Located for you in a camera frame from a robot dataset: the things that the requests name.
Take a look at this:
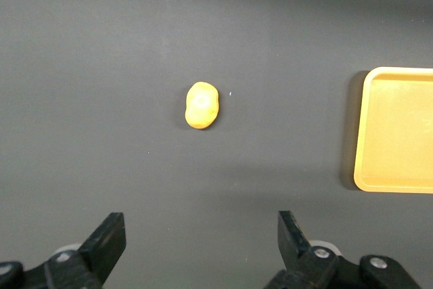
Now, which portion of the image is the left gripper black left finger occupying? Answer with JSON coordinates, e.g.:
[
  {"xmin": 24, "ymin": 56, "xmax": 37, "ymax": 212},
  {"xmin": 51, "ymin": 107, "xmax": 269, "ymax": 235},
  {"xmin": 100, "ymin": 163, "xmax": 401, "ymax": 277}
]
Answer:
[{"xmin": 0, "ymin": 212, "xmax": 127, "ymax": 289}]

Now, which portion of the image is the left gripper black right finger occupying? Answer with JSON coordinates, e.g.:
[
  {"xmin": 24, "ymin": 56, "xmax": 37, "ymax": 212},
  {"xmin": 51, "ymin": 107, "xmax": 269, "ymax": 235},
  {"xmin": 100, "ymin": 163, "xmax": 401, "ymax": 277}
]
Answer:
[{"xmin": 263, "ymin": 210, "xmax": 424, "ymax": 289}]

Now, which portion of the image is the yellow potato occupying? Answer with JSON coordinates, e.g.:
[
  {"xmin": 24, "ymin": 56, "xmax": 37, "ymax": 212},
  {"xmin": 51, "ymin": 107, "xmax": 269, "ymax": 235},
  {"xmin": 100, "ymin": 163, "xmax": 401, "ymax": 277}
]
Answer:
[{"xmin": 184, "ymin": 81, "xmax": 221, "ymax": 130}]

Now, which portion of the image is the yellow plastic tray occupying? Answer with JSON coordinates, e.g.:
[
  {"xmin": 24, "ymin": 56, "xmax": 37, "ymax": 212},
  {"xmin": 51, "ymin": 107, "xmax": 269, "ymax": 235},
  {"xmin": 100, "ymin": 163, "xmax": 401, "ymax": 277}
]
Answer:
[{"xmin": 353, "ymin": 66, "xmax": 433, "ymax": 194}]

